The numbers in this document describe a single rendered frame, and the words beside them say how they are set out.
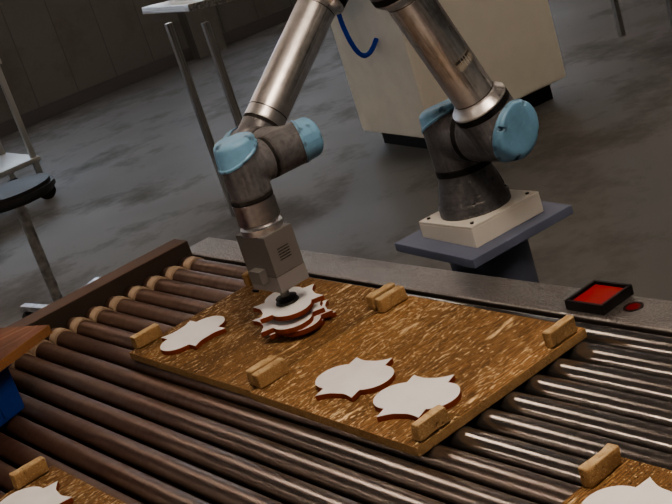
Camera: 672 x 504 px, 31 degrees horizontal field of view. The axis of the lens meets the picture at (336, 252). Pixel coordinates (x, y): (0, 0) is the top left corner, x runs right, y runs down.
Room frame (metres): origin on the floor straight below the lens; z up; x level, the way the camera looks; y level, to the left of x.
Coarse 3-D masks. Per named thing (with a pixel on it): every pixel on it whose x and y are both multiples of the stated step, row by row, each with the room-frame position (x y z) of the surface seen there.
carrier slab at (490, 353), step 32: (384, 320) 1.91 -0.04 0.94; (416, 320) 1.86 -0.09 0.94; (448, 320) 1.82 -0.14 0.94; (480, 320) 1.78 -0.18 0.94; (512, 320) 1.74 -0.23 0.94; (544, 320) 1.71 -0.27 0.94; (320, 352) 1.86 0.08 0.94; (352, 352) 1.82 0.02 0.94; (384, 352) 1.78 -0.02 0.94; (416, 352) 1.74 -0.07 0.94; (448, 352) 1.71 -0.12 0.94; (480, 352) 1.67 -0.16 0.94; (512, 352) 1.64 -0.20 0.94; (544, 352) 1.60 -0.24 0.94; (288, 384) 1.78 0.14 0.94; (480, 384) 1.57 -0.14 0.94; (512, 384) 1.55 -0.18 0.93; (320, 416) 1.64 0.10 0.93; (352, 416) 1.60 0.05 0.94; (416, 448) 1.45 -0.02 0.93
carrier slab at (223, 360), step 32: (320, 288) 2.15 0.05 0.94; (352, 288) 2.10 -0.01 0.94; (192, 320) 2.20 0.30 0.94; (352, 320) 1.95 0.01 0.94; (160, 352) 2.09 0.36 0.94; (192, 352) 2.04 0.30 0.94; (224, 352) 1.99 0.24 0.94; (256, 352) 1.95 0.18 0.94; (288, 352) 1.90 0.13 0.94; (224, 384) 1.87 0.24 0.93
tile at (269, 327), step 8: (312, 312) 1.97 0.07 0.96; (320, 312) 1.98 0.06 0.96; (256, 320) 2.02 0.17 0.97; (272, 320) 1.99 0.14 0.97; (288, 320) 1.97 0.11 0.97; (296, 320) 1.96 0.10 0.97; (304, 320) 1.94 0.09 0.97; (312, 320) 1.95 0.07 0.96; (264, 328) 1.97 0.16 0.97; (272, 328) 1.96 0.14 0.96; (280, 328) 1.94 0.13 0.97; (288, 328) 1.93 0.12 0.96; (296, 328) 1.93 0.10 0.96
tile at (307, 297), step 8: (296, 288) 2.06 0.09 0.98; (304, 288) 2.04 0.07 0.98; (312, 288) 2.04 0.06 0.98; (272, 296) 2.06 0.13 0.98; (304, 296) 2.00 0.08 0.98; (312, 296) 1.99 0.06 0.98; (320, 296) 1.98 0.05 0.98; (264, 304) 2.03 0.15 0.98; (272, 304) 2.02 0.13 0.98; (296, 304) 1.98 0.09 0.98; (304, 304) 1.97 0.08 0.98; (312, 304) 1.97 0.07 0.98; (264, 312) 1.99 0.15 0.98; (272, 312) 1.98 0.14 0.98; (280, 312) 1.97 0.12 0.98; (288, 312) 1.95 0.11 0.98; (296, 312) 1.94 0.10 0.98; (304, 312) 1.95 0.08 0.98; (264, 320) 1.97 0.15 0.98; (280, 320) 1.95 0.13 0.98
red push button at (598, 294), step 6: (594, 288) 1.78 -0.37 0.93; (600, 288) 1.77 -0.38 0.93; (606, 288) 1.76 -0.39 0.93; (612, 288) 1.76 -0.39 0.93; (618, 288) 1.75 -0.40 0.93; (582, 294) 1.77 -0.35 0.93; (588, 294) 1.76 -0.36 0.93; (594, 294) 1.76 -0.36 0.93; (600, 294) 1.75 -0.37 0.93; (606, 294) 1.74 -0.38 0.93; (612, 294) 1.74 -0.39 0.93; (576, 300) 1.76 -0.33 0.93; (582, 300) 1.75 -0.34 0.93; (588, 300) 1.74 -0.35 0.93; (594, 300) 1.74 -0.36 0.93; (600, 300) 1.73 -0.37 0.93
